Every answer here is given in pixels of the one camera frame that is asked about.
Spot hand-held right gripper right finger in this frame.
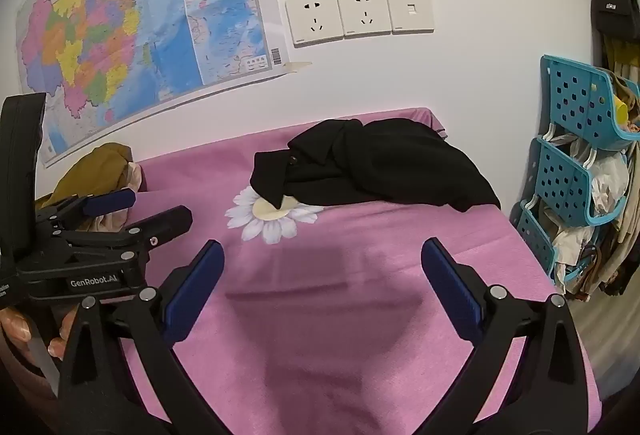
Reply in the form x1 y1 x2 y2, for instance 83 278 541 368
421 237 593 435

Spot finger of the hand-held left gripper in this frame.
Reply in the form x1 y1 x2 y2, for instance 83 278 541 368
37 189 137 228
65 206 193 261

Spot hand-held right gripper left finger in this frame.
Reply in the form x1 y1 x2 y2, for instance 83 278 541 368
57 239 226 435

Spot black garment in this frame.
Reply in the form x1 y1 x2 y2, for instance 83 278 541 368
249 117 502 214

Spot person's left hand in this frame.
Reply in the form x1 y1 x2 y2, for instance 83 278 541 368
0 307 80 362

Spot cream folded garment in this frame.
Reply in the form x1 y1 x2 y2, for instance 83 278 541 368
82 161 144 233

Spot mustard folded garment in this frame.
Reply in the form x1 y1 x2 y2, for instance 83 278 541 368
40 142 133 210

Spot pink floral blanket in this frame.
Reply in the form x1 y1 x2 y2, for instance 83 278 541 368
120 107 598 435

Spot white plastic bag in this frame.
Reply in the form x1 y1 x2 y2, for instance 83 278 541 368
591 155 629 216

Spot blue perforated storage rack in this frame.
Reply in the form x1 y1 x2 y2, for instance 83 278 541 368
515 55 640 287

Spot black handbag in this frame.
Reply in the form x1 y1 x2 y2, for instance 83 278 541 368
591 0 640 40

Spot colourful wall map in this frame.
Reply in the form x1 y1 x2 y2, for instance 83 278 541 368
15 0 287 166

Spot white wall data plate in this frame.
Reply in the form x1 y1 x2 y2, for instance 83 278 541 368
386 0 435 34

